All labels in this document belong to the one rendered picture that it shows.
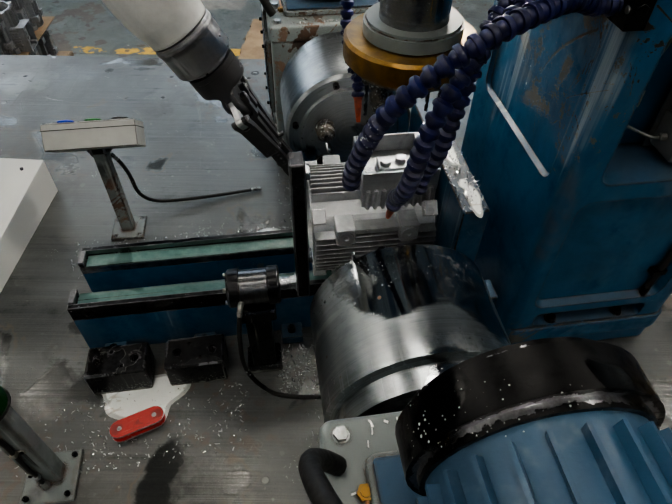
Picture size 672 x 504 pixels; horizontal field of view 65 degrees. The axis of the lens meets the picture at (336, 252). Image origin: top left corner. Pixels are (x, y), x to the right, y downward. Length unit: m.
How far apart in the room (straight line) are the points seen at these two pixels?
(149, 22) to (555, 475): 0.64
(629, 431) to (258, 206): 1.04
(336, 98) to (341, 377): 0.57
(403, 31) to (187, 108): 1.03
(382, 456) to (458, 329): 0.17
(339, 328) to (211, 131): 0.99
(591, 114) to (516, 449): 0.47
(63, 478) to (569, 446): 0.79
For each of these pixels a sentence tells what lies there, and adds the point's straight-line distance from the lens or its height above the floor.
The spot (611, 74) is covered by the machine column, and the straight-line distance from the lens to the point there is 0.69.
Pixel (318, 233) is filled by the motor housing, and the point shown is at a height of 1.05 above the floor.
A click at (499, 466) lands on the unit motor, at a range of 0.35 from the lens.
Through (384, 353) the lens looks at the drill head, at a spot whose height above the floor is 1.15.
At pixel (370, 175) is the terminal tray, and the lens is 0.81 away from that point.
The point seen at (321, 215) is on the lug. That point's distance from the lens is 0.82.
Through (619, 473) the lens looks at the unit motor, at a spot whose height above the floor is 1.35.
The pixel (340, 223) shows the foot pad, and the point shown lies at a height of 1.07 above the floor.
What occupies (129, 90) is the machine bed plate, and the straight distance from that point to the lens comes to 1.78.
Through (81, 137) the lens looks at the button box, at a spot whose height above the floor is 1.06.
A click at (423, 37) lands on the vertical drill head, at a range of 0.70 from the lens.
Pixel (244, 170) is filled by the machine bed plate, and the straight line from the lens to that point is 1.38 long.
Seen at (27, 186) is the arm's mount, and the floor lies 0.89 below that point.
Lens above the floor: 1.65
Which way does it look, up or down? 47 degrees down
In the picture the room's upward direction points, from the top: 1 degrees clockwise
